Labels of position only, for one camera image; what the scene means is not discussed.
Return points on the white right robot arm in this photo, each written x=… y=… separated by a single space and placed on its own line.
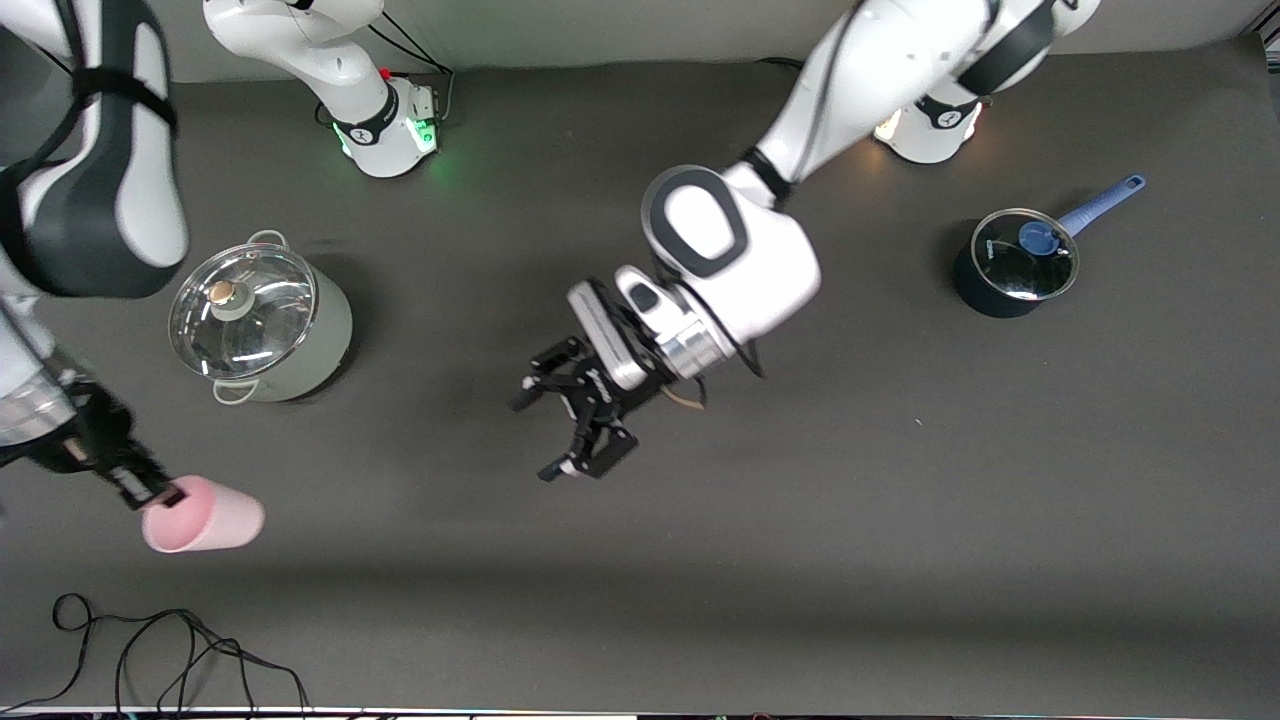
x=100 y=200

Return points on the sage green cooking pot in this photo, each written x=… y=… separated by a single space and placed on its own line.
x=325 y=340

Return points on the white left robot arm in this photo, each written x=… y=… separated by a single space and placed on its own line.
x=740 y=260

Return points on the glass saucepan lid, blue knob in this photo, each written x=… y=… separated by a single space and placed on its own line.
x=1010 y=265

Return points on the glass pot lid, grey knob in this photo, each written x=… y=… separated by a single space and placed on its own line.
x=250 y=320

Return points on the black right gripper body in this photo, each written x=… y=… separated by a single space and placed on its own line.
x=103 y=436

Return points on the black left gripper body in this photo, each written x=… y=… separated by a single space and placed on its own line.
x=637 y=396

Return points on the pink plastic cup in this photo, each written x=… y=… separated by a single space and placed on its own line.
x=215 y=520

